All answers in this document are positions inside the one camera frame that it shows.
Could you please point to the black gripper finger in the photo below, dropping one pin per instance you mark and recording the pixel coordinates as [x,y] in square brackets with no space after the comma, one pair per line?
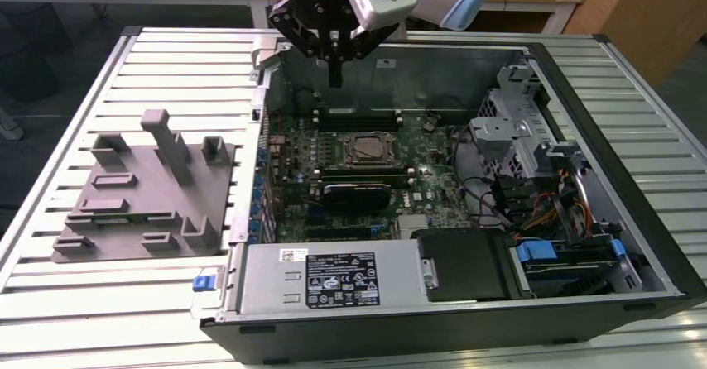
[367,42]
[298,25]

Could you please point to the CPU socket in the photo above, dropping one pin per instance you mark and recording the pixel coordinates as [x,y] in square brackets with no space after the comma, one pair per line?
[354,162]

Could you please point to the black RAM slot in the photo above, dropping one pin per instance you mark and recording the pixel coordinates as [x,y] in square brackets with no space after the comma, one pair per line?
[365,178]
[365,173]
[354,120]
[354,116]
[365,182]
[354,111]
[365,170]
[354,125]

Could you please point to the round coin battery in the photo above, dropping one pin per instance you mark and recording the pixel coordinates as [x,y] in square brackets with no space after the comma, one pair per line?
[429,127]

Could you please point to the silver port housing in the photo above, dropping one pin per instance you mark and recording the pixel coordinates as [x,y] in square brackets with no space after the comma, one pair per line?
[278,140]

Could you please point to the metal disk bay cage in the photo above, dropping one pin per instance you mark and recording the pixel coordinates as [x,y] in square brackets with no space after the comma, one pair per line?
[509,137]

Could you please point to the green motherboard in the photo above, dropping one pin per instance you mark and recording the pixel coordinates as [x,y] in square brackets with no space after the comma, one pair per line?
[442,187]

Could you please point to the small black graphics card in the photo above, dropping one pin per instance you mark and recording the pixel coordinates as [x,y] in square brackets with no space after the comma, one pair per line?
[357,199]

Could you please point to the silver chipset heatsink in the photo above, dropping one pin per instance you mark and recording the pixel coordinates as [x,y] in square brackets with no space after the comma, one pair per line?
[413,224]

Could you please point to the grey parts rack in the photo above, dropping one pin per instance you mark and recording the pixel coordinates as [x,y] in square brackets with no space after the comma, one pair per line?
[138,170]

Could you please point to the black expansion slot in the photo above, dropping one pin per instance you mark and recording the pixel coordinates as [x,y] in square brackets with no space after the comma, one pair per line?
[337,233]

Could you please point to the wooden cabinet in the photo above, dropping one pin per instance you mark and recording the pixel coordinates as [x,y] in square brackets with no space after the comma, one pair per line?
[652,21]

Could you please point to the black plastic shroud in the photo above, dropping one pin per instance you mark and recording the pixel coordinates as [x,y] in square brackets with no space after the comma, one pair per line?
[465,265]

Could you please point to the green RAM stick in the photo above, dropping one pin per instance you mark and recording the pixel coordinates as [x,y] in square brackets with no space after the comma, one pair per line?
[119,218]

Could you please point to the blue disk carrier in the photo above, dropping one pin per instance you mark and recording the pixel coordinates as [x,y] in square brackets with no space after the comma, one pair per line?
[538,251]

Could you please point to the silver power supply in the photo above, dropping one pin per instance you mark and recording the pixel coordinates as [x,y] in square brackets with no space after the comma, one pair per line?
[265,278]

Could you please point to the blue case latch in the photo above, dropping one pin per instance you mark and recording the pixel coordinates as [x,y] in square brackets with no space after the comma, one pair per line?
[203,283]

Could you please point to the black hard disk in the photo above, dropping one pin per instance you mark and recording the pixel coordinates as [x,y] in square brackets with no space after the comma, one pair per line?
[569,282]

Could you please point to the black and silver PC case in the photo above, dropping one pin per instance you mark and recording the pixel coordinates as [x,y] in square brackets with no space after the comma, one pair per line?
[387,336]

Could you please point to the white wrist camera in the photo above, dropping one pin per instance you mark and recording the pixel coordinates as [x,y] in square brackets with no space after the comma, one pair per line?
[387,3]

